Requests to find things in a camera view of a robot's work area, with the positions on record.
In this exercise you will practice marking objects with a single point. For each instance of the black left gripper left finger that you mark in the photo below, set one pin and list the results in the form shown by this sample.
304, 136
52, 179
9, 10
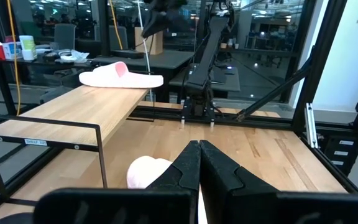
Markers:
120, 205

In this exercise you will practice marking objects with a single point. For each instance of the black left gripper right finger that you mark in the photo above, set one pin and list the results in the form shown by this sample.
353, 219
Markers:
259, 205

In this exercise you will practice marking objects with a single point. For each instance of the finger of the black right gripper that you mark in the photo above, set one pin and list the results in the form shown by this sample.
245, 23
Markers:
151, 25
168, 21

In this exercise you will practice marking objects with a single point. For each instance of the pink rubber slide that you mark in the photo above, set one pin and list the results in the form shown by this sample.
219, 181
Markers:
120, 79
145, 171

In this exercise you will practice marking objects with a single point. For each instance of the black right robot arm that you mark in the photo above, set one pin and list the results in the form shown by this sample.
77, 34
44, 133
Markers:
207, 59

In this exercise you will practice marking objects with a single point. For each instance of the cardboard box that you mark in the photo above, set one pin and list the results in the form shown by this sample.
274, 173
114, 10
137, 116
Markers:
155, 42

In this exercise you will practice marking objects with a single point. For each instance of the grey office chair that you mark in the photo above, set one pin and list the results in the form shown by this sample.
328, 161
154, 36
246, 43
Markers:
64, 35
118, 37

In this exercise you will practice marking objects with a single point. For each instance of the clear plastic bag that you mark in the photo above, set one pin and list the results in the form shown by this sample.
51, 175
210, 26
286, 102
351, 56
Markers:
80, 55

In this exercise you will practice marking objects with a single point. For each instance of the tape roll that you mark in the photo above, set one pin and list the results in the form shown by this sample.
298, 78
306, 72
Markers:
65, 56

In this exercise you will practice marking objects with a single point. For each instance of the white green canister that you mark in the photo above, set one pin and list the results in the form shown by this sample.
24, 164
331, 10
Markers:
28, 46

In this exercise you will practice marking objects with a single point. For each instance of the white blue box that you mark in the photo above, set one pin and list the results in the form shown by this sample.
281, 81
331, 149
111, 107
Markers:
11, 50

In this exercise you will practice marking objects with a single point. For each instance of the silver metal bracket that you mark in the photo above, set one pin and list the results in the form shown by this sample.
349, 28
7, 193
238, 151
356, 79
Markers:
311, 127

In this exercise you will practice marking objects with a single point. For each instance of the wooden shelf black metal frame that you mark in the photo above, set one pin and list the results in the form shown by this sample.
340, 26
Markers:
73, 115

